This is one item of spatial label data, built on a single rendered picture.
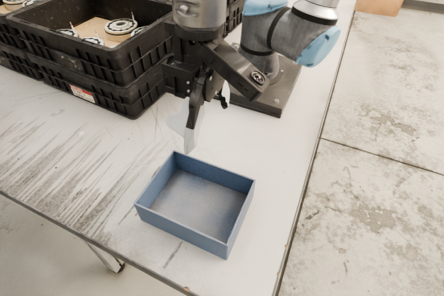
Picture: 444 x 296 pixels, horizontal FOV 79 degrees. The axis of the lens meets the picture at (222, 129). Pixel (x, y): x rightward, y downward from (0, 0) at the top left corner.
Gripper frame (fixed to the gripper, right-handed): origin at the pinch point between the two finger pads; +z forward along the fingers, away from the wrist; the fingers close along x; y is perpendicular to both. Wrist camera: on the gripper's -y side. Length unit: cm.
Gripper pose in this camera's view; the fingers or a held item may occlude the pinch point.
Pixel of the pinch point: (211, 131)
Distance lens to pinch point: 51.5
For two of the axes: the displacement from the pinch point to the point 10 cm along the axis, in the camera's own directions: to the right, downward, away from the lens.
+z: -0.4, 7.5, 6.6
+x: -4.4, 5.8, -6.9
